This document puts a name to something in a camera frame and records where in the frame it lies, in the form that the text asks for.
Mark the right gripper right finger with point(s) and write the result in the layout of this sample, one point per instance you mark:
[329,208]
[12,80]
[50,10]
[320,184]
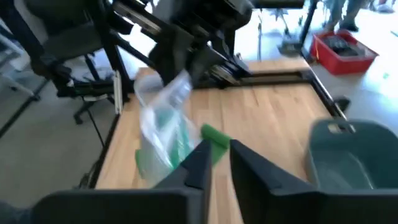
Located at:
[264,193]

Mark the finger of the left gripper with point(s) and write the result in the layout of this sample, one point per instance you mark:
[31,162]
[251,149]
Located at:
[172,59]
[208,67]

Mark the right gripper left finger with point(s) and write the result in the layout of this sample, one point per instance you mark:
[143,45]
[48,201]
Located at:
[192,186]

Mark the teal elastic bandage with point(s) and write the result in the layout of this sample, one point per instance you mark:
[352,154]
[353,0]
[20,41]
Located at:
[182,146]

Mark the green elastic bandage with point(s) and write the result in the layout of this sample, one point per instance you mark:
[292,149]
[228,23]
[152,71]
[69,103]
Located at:
[216,138]

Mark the clear plastic bag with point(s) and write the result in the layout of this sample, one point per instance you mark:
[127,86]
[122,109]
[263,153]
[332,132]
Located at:
[155,140]

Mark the dark teal plastic bin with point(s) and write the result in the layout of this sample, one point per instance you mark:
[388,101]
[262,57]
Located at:
[357,155]

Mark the black office chair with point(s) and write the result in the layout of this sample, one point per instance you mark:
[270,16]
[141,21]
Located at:
[71,40]

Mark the red plastic crate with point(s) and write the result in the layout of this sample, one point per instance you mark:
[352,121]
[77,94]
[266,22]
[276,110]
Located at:
[339,65]

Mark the person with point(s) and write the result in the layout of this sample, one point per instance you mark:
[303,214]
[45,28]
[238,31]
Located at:
[337,9]

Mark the person's leg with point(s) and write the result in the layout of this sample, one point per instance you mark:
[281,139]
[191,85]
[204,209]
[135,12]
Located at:
[12,214]

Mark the silver bracket bar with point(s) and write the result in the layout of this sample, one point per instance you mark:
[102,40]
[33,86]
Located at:
[117,93]

